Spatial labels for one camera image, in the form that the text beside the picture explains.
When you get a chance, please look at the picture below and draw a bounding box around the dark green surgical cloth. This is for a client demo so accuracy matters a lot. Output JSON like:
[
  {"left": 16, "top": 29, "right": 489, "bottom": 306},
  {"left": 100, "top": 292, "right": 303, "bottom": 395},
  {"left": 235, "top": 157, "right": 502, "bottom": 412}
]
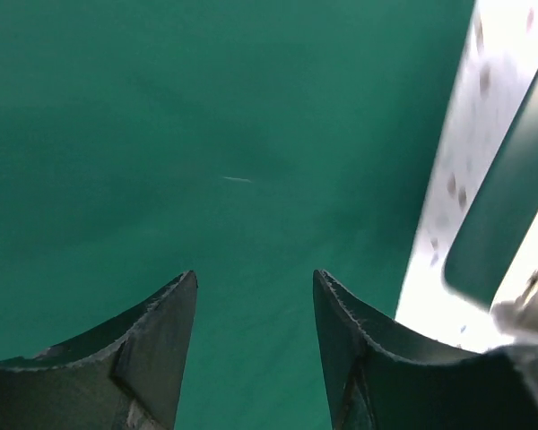
[{"left": 0, "top": 1, "right": 473, "bottom": 429}]

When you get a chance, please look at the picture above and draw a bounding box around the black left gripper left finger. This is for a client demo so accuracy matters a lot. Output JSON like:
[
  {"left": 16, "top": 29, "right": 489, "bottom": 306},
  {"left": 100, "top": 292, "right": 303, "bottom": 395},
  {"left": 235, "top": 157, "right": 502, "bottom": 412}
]
[{"left": 0, "top": 271, "right": 198, "bottom": 429}]

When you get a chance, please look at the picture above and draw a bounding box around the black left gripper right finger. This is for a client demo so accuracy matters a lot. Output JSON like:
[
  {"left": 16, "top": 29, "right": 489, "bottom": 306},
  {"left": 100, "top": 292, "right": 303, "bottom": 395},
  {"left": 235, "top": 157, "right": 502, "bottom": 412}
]
[{"left": 313, "top": 270, "right": 538, "bottom": 430}]

